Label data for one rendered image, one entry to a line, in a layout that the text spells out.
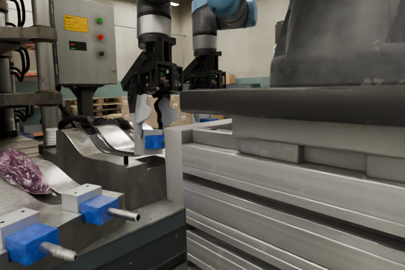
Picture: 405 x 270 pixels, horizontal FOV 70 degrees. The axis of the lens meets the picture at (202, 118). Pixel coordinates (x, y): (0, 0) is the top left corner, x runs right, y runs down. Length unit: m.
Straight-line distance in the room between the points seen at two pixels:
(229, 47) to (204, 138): 8.44
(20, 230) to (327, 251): 0.35
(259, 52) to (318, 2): 7.91
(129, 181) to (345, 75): 0.47
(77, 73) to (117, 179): 0.91
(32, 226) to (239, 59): 8.19
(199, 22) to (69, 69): 0.77
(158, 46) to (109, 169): 0.28
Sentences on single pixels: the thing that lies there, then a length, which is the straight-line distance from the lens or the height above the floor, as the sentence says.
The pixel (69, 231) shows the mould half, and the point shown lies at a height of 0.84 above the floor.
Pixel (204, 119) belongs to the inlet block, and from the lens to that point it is 0.88.
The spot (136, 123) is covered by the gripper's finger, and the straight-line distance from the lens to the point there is 0.60.
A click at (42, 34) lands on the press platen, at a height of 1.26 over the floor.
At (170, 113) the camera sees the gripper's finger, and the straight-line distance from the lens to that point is 0.63.
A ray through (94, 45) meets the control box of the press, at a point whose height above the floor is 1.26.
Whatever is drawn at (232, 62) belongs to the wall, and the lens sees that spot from 8.63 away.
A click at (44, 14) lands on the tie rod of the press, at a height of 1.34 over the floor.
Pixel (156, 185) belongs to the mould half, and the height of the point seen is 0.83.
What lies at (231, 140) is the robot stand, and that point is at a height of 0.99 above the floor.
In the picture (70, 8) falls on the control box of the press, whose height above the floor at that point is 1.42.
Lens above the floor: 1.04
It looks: 6 degrees down
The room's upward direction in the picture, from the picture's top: 2 degrees counter-clockwise
